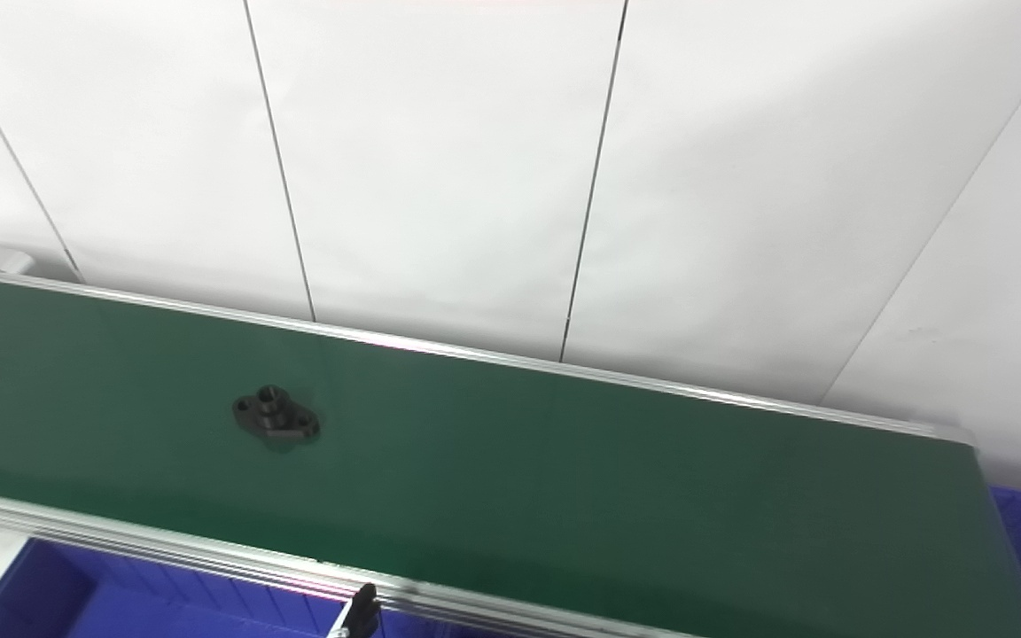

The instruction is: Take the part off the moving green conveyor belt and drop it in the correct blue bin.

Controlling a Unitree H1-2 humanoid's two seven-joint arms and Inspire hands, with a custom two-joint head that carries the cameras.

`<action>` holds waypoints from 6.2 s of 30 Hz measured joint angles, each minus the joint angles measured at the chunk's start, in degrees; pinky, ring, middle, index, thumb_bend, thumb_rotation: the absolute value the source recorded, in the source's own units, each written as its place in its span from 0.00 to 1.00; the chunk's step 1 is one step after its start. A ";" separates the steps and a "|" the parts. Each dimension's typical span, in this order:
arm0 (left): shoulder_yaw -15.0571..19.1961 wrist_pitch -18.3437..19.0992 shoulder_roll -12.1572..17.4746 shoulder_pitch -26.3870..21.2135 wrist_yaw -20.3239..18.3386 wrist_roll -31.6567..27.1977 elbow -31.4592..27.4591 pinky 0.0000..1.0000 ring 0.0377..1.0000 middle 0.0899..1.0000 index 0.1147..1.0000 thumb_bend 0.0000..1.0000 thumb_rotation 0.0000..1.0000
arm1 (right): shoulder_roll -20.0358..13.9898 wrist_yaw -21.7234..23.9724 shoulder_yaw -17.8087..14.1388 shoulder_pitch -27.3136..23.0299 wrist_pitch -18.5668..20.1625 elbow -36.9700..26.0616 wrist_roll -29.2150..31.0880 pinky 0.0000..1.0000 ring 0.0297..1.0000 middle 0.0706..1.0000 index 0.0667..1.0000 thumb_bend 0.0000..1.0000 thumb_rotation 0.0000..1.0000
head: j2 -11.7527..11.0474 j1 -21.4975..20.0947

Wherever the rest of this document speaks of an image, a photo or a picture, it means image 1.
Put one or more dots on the black flanged metal part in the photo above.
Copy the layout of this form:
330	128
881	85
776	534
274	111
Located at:
278	418

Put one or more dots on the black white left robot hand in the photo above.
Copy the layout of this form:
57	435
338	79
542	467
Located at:
362	607

